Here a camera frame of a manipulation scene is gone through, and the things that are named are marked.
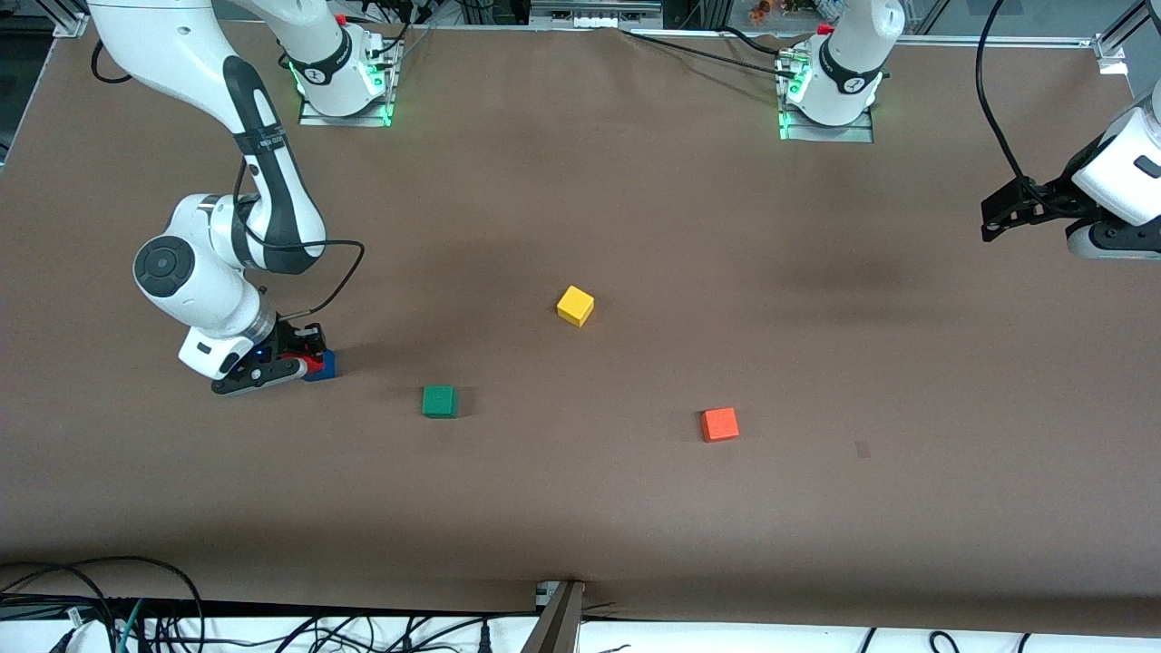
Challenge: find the short black table cable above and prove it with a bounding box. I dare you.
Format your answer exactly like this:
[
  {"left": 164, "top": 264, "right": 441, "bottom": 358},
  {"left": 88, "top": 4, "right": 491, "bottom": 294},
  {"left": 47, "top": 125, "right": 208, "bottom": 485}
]
[{"left": 717, "top": 25, "right": 790, "bottom": 60}]

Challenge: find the long black table cable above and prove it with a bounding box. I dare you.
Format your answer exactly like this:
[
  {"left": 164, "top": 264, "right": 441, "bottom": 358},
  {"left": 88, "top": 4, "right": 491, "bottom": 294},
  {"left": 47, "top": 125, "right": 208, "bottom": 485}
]
[{"left": 621, "top": 29, "right": 792, "bottom": 78}]

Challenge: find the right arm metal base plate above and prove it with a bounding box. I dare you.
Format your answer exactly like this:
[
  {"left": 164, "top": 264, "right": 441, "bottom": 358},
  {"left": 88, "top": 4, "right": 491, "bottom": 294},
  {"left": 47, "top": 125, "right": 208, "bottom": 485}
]
[{"left": 299, "top": 41, "right": 393, "bottom": 128}]

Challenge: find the black looping cable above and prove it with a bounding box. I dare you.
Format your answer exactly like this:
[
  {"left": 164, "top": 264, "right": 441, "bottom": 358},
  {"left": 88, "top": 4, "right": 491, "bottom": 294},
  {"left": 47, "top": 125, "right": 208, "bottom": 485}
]
[{"left": 0, "top": 556, "right": 206, "bottom": 653}]

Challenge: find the green cable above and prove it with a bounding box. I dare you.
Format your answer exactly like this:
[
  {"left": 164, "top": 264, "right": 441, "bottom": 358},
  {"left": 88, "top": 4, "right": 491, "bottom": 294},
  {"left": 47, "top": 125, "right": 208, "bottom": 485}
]
[{"left": 113, "top": 599, "right": 146, "bottom": 653}]

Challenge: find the orange block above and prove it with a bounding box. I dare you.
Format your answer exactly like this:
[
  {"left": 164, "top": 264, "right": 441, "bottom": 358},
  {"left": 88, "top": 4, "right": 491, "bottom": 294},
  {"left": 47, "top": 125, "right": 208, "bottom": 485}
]
[{"left": 699, "top": 406, "right": 740, "bottom": 443}]

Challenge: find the yellow block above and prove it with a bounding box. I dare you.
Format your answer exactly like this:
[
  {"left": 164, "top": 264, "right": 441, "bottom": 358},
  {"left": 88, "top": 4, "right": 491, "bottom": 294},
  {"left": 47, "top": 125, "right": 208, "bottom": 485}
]
[{"left": 556, "top": 285, "right": 596, "bottom": 328}]

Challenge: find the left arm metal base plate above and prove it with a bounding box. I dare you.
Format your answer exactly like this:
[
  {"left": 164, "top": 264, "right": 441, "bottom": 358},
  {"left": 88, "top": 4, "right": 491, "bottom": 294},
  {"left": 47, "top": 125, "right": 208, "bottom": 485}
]
[{"left": 778, "top": 54, "right": 876, "bottom": 143}]

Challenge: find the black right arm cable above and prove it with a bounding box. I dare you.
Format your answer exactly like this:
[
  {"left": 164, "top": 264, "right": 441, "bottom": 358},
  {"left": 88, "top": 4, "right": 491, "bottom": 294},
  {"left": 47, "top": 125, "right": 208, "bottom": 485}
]
[{"left": 91, "top": 41, "right": 366, "bottom": 320}]

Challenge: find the metal post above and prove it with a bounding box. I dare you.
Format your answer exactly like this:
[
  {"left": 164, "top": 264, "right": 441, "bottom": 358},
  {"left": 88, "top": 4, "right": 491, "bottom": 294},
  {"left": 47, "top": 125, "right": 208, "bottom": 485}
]
[{"left": 522, "top": 580, "right": 586, "bottom": 653}]

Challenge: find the metal rail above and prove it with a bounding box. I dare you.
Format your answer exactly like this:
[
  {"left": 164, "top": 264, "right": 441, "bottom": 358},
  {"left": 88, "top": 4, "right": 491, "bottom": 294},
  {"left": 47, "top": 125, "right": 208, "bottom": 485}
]
[{"left": 529, "top": 0, "right": 665, "bottom": 30}]

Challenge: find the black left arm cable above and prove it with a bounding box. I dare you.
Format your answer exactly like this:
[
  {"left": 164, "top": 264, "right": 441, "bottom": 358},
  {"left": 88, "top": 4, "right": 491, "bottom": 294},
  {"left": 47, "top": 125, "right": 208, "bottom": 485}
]
[{"left": 976, "top": 0, "right": 1037, "bottom": 187}]

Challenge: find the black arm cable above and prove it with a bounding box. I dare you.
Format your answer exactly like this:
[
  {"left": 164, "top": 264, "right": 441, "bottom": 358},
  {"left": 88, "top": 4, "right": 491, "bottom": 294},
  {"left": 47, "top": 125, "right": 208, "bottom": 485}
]
[
  {"left": 91, "top": 41, "right": 366, "bottom": 320},
  {"left": 976, "top": 0, "right": 1037, "bottom": 187}
]

